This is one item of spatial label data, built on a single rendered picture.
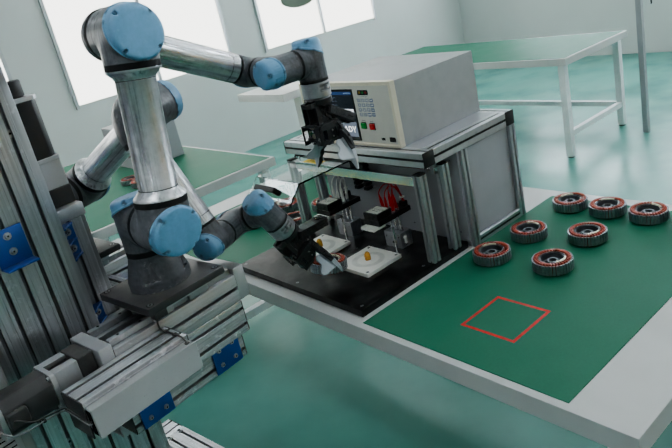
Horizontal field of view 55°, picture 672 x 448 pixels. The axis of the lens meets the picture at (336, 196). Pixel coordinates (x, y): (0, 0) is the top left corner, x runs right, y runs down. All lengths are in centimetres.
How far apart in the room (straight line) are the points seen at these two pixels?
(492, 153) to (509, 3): 725
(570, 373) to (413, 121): 88
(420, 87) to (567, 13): 695
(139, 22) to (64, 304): 71
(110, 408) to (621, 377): 105
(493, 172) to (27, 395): 145
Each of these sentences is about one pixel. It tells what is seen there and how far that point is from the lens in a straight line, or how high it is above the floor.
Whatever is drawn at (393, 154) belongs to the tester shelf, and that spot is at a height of 111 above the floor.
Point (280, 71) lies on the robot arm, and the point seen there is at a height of 145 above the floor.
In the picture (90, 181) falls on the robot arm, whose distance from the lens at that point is 204.
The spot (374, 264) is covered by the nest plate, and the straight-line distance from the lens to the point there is 202.
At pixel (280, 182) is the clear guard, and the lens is 207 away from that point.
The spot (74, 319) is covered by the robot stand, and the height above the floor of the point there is 100.
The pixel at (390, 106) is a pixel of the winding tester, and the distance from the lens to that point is 192.
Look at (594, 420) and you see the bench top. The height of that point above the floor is 75.
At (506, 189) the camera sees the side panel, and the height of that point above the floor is 86.
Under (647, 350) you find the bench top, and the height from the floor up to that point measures 75.
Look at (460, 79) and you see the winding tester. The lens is 214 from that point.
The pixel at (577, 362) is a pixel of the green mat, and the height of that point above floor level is 75.
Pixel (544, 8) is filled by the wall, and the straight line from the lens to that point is 903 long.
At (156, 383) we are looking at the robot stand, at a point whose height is 91.
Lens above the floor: 165
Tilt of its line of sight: 19 degrees down
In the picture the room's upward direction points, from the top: 13 degrees counter-clockwise
